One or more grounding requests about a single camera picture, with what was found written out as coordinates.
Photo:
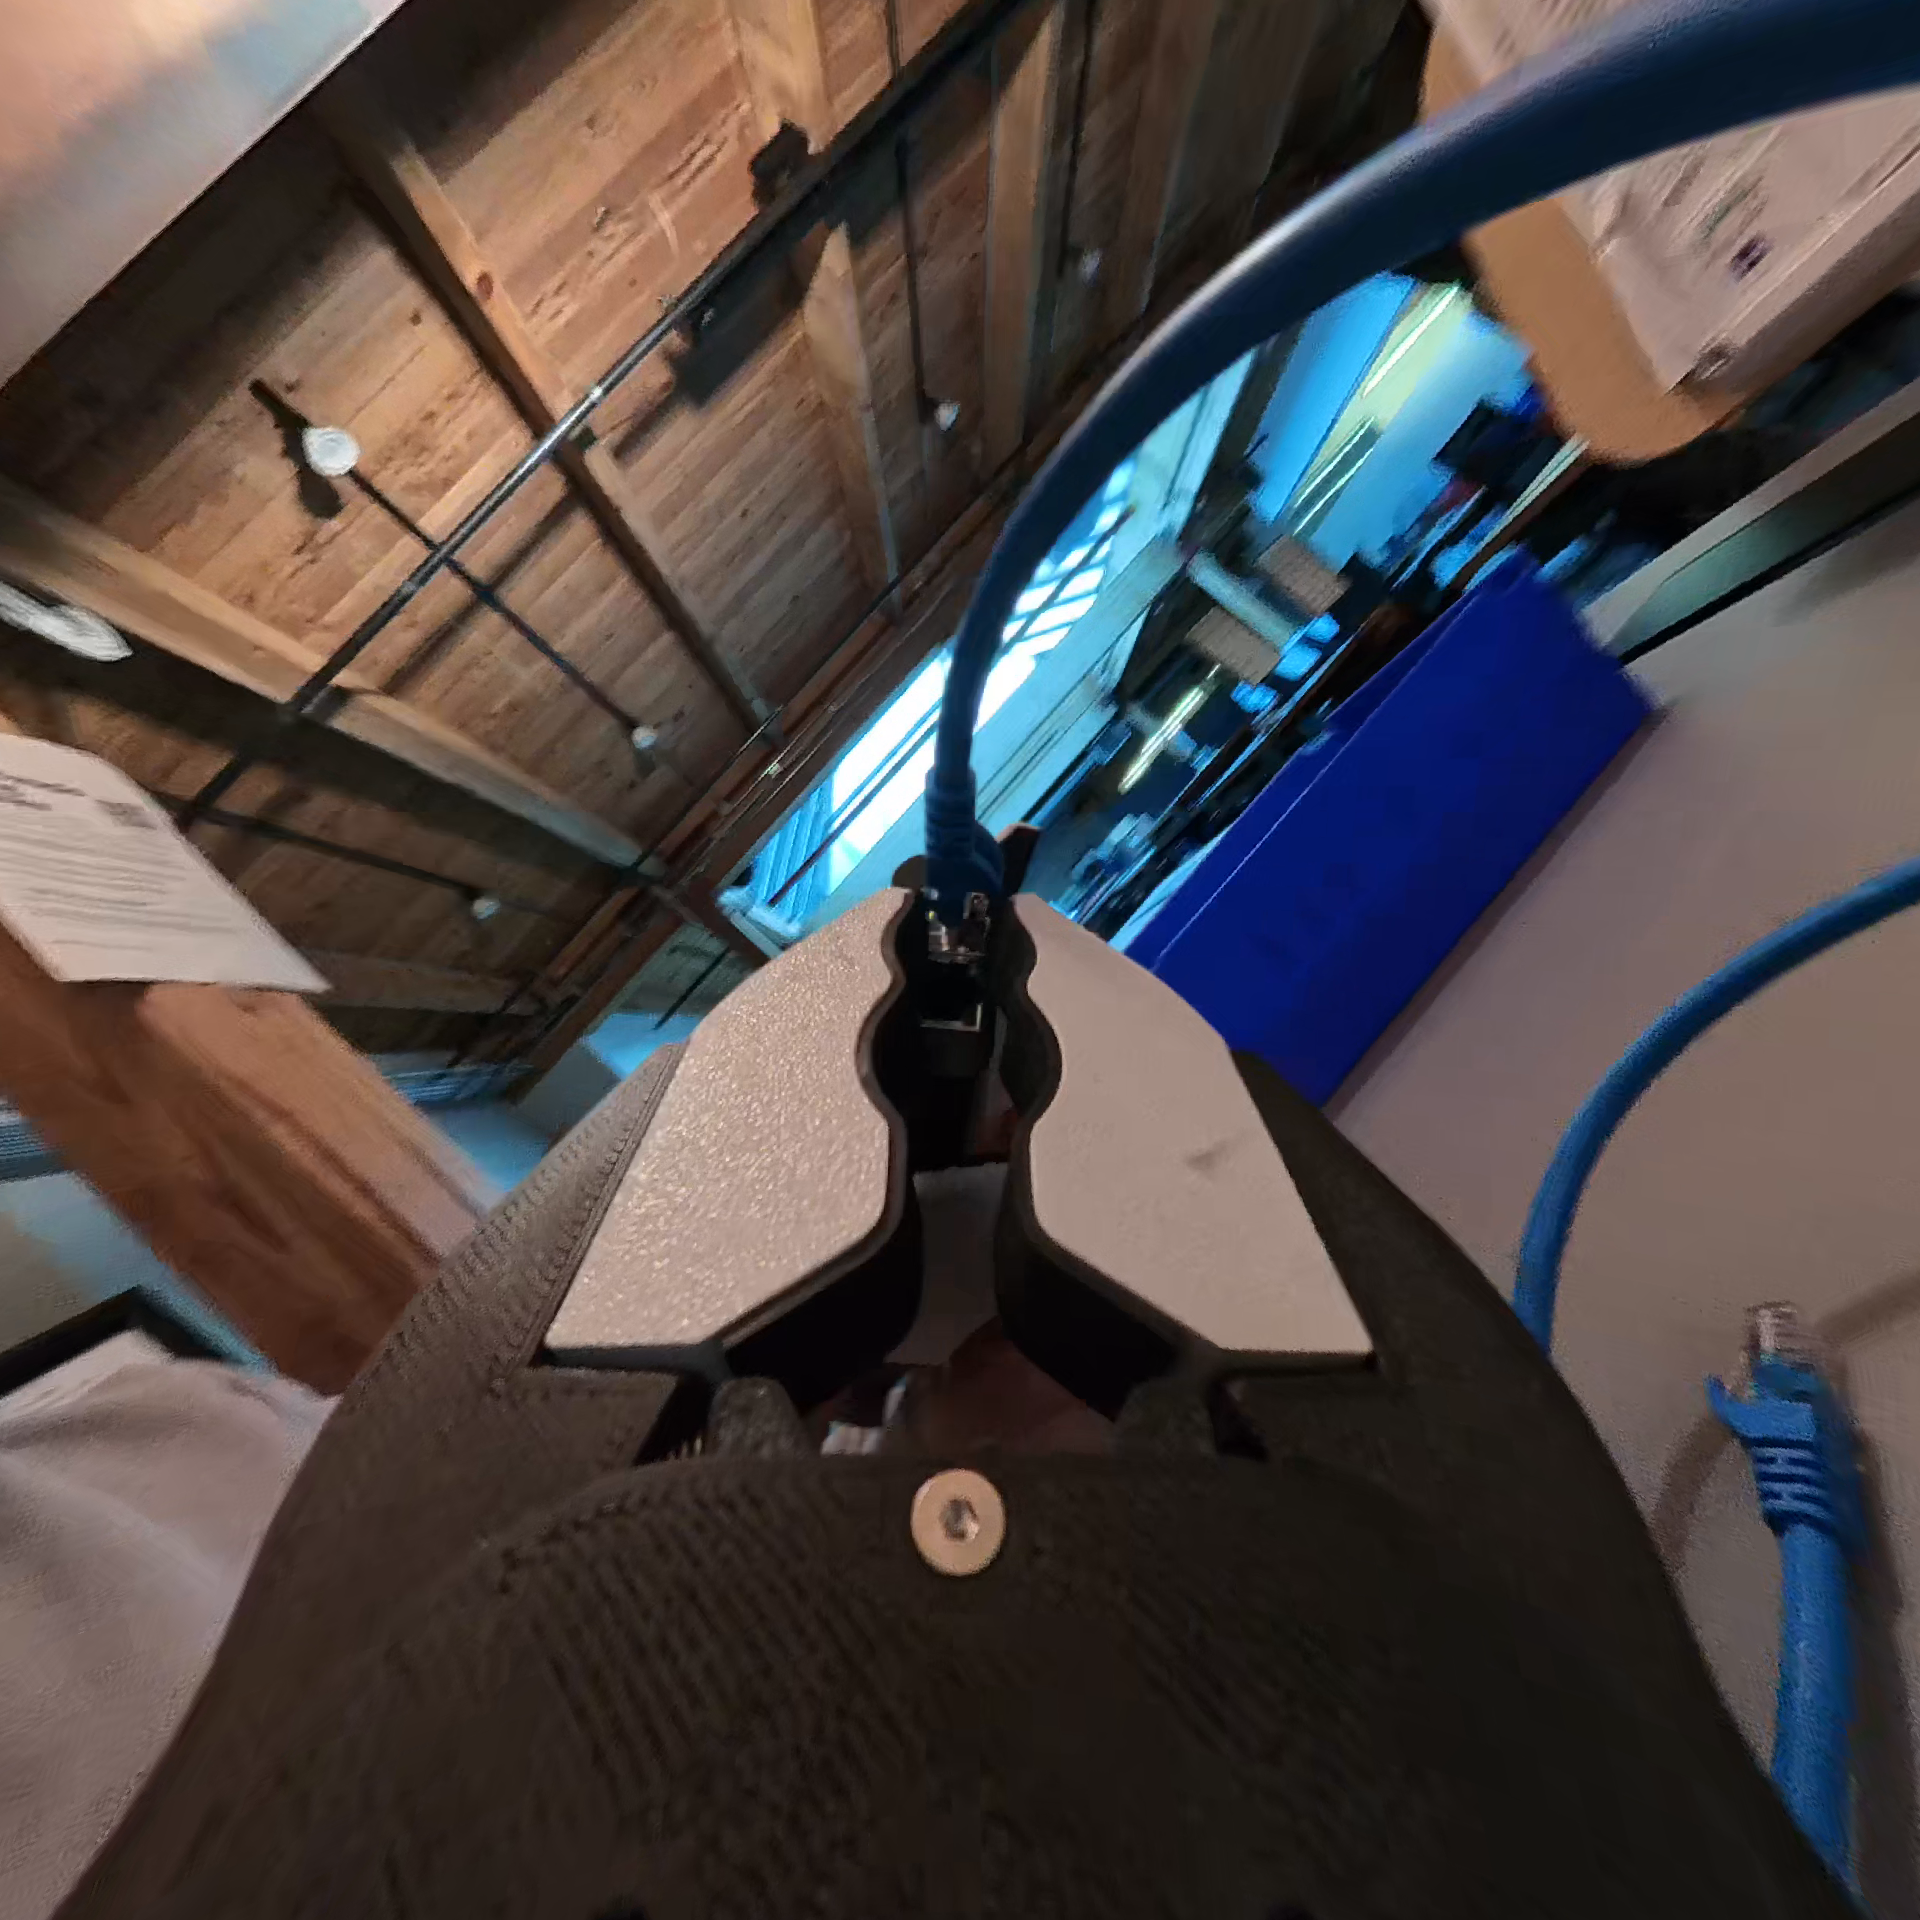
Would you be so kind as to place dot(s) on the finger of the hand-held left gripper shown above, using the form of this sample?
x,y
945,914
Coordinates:
x,y
958,1261

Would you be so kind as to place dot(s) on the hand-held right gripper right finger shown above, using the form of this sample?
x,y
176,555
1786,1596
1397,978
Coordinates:
x,y
1185,1185

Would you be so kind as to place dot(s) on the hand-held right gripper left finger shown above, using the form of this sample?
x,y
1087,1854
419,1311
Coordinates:
x,y
735,1185

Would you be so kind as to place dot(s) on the black network splitter box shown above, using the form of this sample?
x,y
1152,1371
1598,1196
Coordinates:
x,y
954,1080

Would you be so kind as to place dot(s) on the grey desk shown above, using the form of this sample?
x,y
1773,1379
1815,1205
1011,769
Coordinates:
x,y
1772,720

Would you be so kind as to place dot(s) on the person's left hand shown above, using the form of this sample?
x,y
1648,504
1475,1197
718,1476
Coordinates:
x,y
1007,1389

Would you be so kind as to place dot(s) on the blue plastic bin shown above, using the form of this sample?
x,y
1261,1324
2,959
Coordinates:
x,y
1380,839

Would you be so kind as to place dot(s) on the large grid window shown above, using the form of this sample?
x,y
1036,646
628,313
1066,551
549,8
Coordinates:
x,y
886,749

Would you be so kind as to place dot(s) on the small tan board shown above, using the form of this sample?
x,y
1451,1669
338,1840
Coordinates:
x,y
1298,570
1232,643

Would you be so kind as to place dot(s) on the white paper sheet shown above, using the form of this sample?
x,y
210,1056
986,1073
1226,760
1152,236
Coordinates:
x,y
121,883

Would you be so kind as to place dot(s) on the person's grey sweater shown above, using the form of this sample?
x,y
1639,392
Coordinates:
x,y
121,1621

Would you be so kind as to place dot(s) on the wooden instruction board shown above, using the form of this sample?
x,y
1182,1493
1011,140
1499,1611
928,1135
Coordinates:
x,y
1577,345

